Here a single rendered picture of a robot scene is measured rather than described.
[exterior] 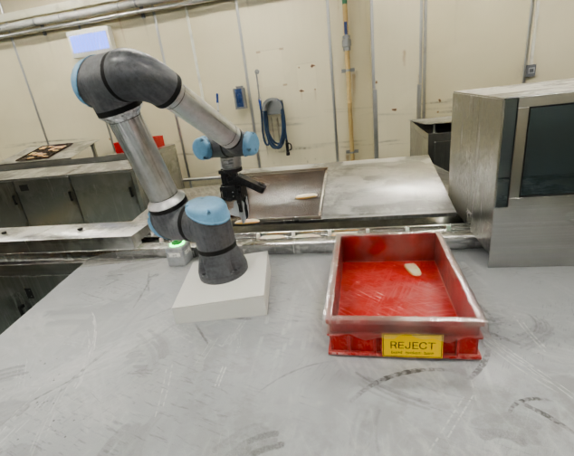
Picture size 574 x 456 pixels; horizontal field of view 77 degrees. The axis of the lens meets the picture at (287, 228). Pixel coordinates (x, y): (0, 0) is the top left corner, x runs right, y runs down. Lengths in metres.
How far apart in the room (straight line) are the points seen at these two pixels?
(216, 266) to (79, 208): 3.60
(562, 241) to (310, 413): 0.86
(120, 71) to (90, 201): 3.58
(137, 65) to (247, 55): 4.27
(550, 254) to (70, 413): 1.27
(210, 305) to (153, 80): 0.57
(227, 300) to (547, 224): 0.91
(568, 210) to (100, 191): 3.97
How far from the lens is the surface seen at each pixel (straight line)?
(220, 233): 1.04
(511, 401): 0.83
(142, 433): 0.83
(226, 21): 5.28
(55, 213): 4.80
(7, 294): 2.12
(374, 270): 1.18
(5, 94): 7.15
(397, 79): 4.70
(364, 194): 1.62
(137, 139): 1.04
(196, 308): 1.04
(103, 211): 4.41
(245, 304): 1.01
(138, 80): 0.93
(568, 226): 1.27
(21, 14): 6.73
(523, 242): 1.24
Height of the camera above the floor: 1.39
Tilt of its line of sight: 21 degrees down
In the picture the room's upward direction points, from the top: 7 degrees counter-clockwise
